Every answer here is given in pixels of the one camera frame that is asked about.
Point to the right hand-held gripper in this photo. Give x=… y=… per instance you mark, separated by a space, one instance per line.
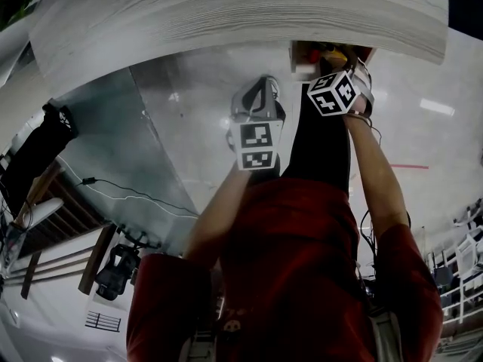
x=332 y=94

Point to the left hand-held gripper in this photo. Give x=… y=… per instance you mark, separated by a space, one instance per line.
x=256 y=138

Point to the wooden drawer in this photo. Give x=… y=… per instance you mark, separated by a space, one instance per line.
x=300 y=68

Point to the person's right forearm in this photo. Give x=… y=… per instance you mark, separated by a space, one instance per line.
x=377 y=179

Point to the person's left forearm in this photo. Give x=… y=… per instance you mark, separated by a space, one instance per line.
x=222 y=209

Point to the person's black trousers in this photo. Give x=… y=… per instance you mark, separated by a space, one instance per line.
x=320 y=145

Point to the grey wooden desk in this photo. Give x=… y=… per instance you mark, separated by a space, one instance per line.
x=188 y=13

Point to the person's red shirt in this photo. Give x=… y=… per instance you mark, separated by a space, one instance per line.
x=287 y=277

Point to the black wheeled device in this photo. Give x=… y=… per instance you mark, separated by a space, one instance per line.
x=115 y=273

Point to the brown wooden plank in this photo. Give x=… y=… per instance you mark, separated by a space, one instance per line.
x=97 y=258

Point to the white chair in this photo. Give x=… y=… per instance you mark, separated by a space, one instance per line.
x=468 y=255

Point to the black tripod bag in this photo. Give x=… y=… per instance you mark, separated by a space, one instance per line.
x=35 y=153

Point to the small black rack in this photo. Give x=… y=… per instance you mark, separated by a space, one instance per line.
x=103 y=321

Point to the white metal railing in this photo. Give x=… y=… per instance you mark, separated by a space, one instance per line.
x=462 y=300

